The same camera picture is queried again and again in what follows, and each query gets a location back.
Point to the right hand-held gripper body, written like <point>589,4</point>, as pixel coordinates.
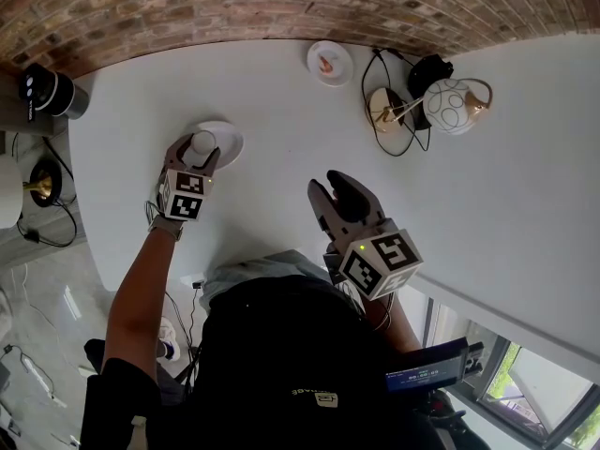
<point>375,260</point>

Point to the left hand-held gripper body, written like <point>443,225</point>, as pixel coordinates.
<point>185,199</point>

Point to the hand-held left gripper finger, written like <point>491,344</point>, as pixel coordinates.
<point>174,154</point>
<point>214,162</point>

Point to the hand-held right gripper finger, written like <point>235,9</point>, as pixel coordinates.
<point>321,204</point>
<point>358,202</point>

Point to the white cup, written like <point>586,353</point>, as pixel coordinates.
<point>204,142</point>

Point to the white saucer plate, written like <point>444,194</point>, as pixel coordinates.
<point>232,143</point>

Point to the person's right forearm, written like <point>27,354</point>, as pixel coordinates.
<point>398,331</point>

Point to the person's left forearm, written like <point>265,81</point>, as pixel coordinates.
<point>140,289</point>

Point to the person's light blue trousers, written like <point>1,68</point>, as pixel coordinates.
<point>262,265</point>

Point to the person's black shirt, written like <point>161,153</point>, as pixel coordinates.
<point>281,345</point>

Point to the patterned globe table lamp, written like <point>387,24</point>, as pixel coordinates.
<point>447,106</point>

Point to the black water bottle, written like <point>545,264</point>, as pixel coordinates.
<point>56,94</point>

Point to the person's white shoe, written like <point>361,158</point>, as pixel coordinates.
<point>169,335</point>

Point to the small white saucer pink print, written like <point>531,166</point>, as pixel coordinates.
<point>340,66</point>

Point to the grey framed window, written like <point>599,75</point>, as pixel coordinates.
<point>539,392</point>

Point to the white power strip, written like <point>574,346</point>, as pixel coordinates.
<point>37,373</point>

